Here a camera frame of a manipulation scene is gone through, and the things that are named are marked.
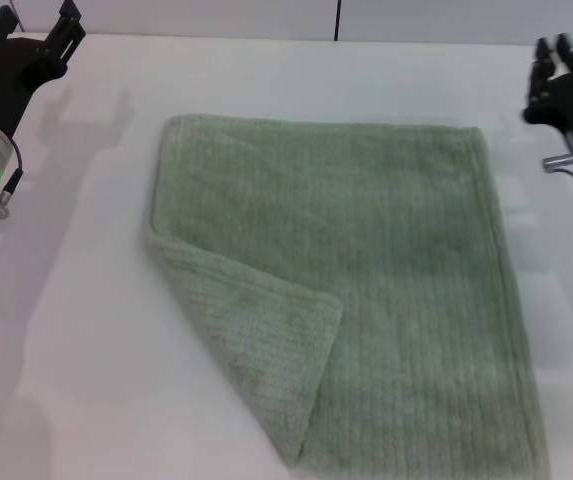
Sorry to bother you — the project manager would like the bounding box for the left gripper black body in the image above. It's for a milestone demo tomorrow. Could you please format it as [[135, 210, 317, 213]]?
[[0, 36, 63, 139]]

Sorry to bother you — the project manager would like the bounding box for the green terry towel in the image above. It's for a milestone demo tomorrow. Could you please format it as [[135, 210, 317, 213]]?
[[141, 114, 551, 480]]

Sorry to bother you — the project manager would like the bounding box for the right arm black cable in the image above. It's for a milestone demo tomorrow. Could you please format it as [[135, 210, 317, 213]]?
[[541, 153, 573, 180]]

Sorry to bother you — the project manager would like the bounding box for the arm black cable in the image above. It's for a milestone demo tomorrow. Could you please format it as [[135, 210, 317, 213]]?
[[541, 153, 573, 180], [0, 137, 25, 217]]

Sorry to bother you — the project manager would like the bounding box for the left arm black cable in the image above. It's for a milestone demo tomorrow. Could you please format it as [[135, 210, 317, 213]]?
[[0, 137, 25, 217]]

